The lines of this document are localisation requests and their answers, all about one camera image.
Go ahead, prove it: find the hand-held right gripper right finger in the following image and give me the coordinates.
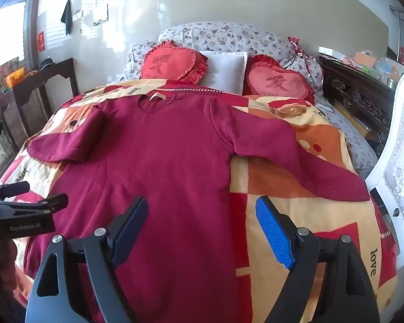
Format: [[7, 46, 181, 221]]
[[255, 195, 381, 323]]

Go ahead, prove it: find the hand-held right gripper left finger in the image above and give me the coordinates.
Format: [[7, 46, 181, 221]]
[[25, 196, 149, 323]]

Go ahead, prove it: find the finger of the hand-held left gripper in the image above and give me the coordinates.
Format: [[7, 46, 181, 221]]
[[0, 181, 31, 199], [0, 193, 69, 215]]

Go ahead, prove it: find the dark red knit sweater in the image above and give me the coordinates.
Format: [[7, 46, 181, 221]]
[[23, 89, 371, 323]]

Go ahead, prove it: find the orange red printed blanket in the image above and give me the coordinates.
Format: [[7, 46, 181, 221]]
[[0, 77, 399, 323]]

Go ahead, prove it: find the dark wooden side table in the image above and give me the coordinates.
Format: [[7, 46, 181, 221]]
[[0, 57, 79, 149]]

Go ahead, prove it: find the orange plastic basket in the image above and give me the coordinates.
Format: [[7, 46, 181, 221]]
[[5, 68, 26, 88]]

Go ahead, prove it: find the floral bed sheet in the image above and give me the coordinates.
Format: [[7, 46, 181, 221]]
[[315, 97, 378, 179]]

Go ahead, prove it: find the red heart-shaped pillow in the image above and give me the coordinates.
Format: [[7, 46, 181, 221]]
[[244, 54, 315, 104], [140, 40, 209, 85]]

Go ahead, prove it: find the window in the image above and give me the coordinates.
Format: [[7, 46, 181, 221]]
[[0, 0, 37, 75]]

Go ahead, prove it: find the small floral pillow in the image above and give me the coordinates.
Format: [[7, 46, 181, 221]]
[[123, 38, 162, 81]]

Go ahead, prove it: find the white pillow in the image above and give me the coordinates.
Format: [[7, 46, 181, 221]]
[[198, 50, 249, 95]]

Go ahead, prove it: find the floral pillow with red trim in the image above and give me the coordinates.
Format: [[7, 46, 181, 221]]
[[287, 36, 324, 98]]

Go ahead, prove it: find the dark hanging cloth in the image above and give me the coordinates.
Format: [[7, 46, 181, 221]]
[[61, 0, 74, 36]]

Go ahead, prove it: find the white box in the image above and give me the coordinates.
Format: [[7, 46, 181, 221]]
[[318, 45, 349, 58]]

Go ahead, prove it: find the pile of colourful clutter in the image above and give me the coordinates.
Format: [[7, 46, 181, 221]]
[[343, 50, 404, 86]]

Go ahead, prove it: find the large floral pillow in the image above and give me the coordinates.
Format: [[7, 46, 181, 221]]
[[156, 22, 304, 75]]

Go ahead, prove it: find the eye chart wall poster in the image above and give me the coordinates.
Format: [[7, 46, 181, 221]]
[[92, 0, 109, 27]]

